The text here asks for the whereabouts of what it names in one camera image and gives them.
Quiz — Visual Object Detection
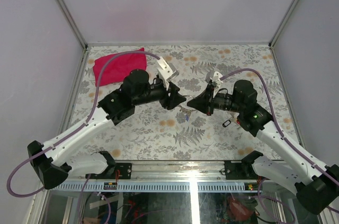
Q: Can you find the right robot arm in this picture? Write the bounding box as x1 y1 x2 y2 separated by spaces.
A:
188 80 338 214

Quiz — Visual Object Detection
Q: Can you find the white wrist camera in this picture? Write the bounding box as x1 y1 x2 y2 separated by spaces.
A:
206 70 223 87
157 57 179 90

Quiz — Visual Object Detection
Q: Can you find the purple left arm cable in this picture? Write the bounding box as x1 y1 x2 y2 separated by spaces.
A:
6 51 162 198

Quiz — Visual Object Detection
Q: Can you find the large metal keyring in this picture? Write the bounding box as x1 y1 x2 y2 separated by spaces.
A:
179 95 196 117

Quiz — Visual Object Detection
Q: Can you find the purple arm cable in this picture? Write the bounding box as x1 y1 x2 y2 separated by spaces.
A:
219 68 339 185
6 51 162 198

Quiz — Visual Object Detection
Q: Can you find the key with black tag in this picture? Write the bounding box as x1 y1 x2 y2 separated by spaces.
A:
222 119 231 128

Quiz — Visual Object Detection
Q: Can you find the red cloth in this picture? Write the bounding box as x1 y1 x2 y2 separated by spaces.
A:
93 53 147 86

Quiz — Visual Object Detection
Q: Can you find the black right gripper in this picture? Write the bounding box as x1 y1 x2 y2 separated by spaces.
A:
187 84 244 116

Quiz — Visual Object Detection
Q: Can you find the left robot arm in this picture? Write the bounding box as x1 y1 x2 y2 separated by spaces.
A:
28 68 186 190

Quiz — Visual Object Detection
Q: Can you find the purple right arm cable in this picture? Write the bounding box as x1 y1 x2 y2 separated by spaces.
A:
219 68 339 185

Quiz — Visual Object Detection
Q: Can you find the slotted cable duct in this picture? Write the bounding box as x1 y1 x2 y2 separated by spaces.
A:
54 181 257 193

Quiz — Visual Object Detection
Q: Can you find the metal mounting rail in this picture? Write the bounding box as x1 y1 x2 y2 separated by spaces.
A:
118 160 240 182

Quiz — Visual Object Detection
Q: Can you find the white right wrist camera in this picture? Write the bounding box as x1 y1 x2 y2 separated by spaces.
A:
206 70 223 87

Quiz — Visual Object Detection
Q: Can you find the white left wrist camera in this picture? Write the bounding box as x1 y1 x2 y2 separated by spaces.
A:
157 57 179 90

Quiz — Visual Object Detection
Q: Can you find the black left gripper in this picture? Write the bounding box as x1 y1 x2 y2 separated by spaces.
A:
134 79 188 110

